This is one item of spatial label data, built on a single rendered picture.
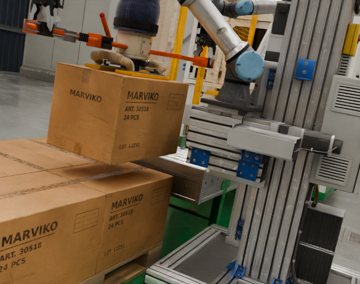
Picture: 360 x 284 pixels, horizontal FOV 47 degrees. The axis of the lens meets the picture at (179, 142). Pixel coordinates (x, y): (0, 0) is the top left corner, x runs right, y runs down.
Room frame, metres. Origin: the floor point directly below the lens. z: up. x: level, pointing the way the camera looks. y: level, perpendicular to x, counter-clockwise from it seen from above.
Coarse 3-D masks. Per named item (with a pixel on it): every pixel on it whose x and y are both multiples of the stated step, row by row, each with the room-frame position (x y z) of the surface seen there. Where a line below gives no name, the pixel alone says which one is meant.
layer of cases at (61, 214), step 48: (0, 144) 2.34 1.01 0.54; (48, 144) 2.56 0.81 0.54; (0, 192) 1.57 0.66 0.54; (48, 192) 1.68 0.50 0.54; (96, 192) 1.79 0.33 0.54; (144, 192) 2.07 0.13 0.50; (0, 240) 1.31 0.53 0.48; (48, 240) 1.51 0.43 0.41; (96, 240) 1.77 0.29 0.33; (144, 240) 2.15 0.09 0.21
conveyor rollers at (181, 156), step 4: (180, 148) 3.26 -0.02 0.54; (184, 148) 3.25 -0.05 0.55; (188, 148) 3.33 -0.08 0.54; (176, 152) 3.07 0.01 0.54; (180, 152) 3.06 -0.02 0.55; (184, 152) 3.14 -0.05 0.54; (164, 156) 2.81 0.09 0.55; (168, 156) 2.89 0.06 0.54; (172, 156) 2.88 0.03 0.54; (176, 156) 2.88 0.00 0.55; (180, 156) 2.95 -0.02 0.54; (184, 156) 2.94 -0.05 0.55; (176, 160) 2.76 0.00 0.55; (180, 160) 2.77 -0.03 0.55; (184, 160) 2.83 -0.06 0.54; (188, 164) 2.72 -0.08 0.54; (204, 168) 2.66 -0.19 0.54
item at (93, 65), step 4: (104, 60) 2.13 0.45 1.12; (108, 60) 2.14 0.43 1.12; (88, 64) 2.07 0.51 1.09; (92, 64) 2.06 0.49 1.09; (96, 64) 2.08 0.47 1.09; (100, 64) 2.07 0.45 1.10; (104, 64) 2.13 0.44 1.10; (108, 64) 2.14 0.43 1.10; (96, 68) 2.04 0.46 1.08; (100, 68) 2.04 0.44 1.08; (104, 68) 2.06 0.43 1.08; (108, 68) 2.09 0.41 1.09; (112, 68) 2.11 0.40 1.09; (116, 68) 2.14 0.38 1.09; (120, 68) 2.19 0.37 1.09
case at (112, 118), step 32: (64, 64) 1.97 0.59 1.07; (64, 96) 1.95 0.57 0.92; (96, 96) 1.86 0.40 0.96; (128, 96) 1.86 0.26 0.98; (160, 96) 2.09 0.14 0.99; (64, 128) 1.94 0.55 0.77; (96, 128) 1.85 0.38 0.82; (128, 128) 1.89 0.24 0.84; (160, 128) 2.13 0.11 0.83; (96, 160) 1.84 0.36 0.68; (128, 160) 1.93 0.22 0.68
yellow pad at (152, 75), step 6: (138, 66) 2.04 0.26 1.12; (120, 72) 1.97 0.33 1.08; (126, 72) 1.96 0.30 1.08; (132, 72) 1.95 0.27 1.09; (138, 72) 2.01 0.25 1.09; (144, 72) 2.09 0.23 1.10; (150, 72) 2.16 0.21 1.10; (156, 78) 2.13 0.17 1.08; (162, 78) 2.18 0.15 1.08; (168, 78) 2.23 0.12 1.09
